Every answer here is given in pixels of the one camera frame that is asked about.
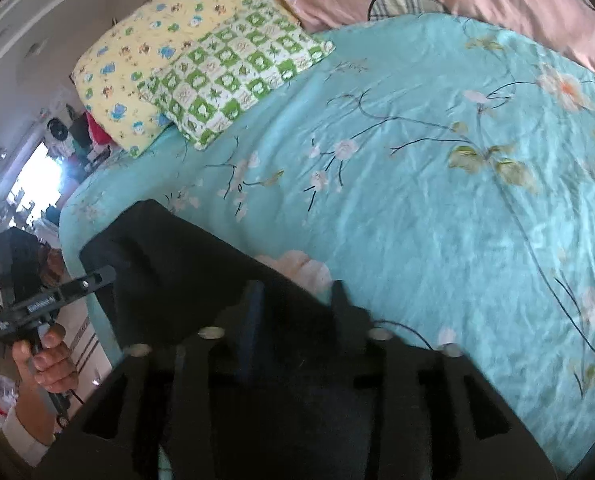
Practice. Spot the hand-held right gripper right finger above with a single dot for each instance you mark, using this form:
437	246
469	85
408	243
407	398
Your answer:
341	310

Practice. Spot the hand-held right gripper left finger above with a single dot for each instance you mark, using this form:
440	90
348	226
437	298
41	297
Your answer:
250	332

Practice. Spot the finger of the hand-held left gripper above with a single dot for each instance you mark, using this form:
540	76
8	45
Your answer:
84	284

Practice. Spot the black pants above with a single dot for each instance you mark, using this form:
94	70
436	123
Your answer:
177	260

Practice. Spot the person's left forearm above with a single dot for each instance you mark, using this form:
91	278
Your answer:
29	427

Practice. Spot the person's left hand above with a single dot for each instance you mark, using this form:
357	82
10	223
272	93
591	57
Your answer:
52	367

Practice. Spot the bright window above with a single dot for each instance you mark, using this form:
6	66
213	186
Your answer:
39	175

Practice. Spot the turquoise floral bedsheet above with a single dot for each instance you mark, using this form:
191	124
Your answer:
427	200

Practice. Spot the red cloth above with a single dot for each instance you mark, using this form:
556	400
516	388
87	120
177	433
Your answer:
98	131

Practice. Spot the yellow printed pillow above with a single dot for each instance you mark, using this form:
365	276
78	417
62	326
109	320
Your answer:
137	55

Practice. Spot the green checked pillow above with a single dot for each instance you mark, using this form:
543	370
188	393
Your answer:
227	75

